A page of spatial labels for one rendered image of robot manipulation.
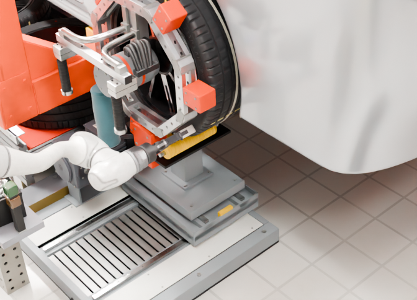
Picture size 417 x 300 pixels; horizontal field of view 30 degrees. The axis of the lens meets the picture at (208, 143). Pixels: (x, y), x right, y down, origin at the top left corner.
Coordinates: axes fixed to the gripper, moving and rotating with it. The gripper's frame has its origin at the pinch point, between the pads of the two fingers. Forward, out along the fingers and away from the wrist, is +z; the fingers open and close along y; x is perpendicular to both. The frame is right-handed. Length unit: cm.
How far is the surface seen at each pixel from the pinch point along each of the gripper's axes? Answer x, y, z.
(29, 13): 96, -115, 19
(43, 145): 28, -80, -21
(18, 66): 55, -36, -30
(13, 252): -7, -55, -63
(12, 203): 7, -13, -65
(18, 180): 21, -96, -34
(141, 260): -35, -46, -22
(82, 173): 8, -54, -22
